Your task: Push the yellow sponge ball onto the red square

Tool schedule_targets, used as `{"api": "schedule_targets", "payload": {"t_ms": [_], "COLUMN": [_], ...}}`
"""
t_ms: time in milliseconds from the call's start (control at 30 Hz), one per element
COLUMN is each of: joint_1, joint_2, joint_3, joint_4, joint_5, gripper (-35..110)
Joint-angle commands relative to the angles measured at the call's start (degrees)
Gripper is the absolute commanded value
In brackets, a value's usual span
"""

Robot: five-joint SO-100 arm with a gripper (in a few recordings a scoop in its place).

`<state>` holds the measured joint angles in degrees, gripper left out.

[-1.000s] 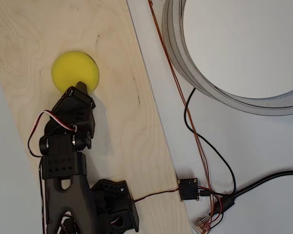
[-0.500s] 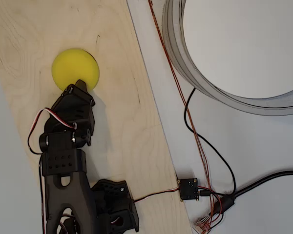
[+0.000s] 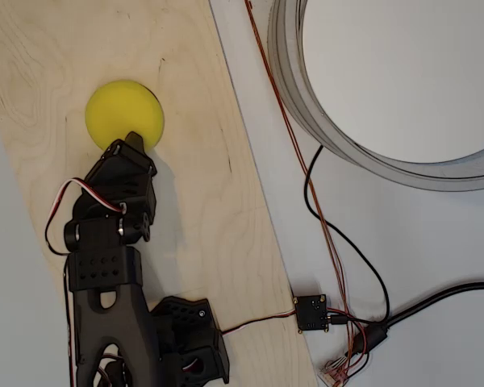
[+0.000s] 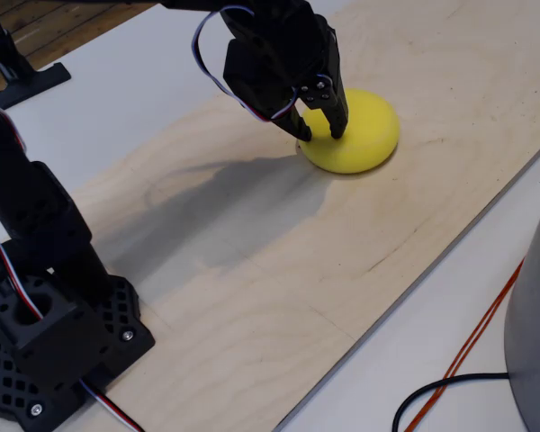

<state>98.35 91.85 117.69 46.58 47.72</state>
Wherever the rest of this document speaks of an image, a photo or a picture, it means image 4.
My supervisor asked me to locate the yellow foam disc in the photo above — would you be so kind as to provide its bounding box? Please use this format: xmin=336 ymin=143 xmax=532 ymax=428
xmin=296 ymin=88 xmax=401 ymax=176

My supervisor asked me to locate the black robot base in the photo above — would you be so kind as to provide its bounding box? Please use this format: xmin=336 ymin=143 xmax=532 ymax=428
xmin=0 ymin=242 xmax=157 ymax=432

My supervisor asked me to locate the light plywood board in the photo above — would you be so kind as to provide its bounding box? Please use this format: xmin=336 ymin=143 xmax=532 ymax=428
xmin=69 ymin=0 xmax=540 ymax=432

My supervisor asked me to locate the black stand foot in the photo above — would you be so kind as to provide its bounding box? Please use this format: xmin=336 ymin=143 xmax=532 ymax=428
xmin=0 ymin=2 xmax=72 ymax=113

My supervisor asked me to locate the grey round lamp shade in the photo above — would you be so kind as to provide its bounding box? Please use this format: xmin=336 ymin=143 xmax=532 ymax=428
xmin=503 ymin=170 xmax=540 ymax=432

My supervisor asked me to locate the gripper servo cable loop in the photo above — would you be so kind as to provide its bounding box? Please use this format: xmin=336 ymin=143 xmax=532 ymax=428
xmin=191 ymin=4 xmax=298 ymax=123

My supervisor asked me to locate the thin orange wire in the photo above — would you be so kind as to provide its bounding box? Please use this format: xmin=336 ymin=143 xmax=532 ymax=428
xmin=403 ymin=256 xmax=527 ymax=432
xmin=413 ymin=287 xmax=514 ymax=432

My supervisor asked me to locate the elbow servo cable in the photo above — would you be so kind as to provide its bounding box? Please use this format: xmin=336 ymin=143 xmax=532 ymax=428
xmin=0 ymin=101 xmax=27 ymax=152

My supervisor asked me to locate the thin black cable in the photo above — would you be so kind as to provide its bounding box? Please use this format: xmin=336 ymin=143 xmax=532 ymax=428
xmin=391 ymin=372 xmax=510 ymax=432

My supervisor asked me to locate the shoulder servo cable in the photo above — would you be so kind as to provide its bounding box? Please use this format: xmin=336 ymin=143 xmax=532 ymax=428
xmin=0 ymin=197 xmax=44 ymax=320

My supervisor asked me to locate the red white black servo cable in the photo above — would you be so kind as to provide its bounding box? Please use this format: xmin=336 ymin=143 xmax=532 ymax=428
xmin=78 ymin=379 xmax=146 ymax=432

